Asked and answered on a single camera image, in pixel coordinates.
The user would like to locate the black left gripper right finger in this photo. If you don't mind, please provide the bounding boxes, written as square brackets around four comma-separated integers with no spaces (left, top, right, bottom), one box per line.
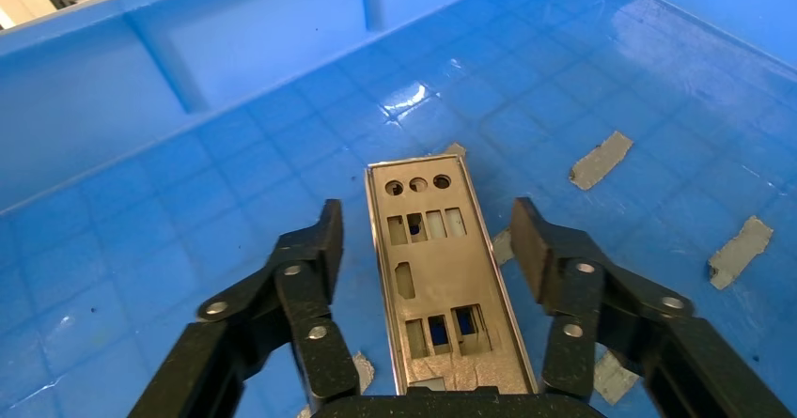
[510,197,795,418]

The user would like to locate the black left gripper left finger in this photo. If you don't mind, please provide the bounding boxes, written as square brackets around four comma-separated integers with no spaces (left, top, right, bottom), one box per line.
[127,198,363,418]

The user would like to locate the metal shield plates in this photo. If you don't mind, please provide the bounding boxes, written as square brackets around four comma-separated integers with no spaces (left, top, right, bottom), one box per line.
[364,153,539,397]

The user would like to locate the blue plastic tray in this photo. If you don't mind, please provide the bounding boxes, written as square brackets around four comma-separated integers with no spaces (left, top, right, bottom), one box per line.
[0,0,797,418]

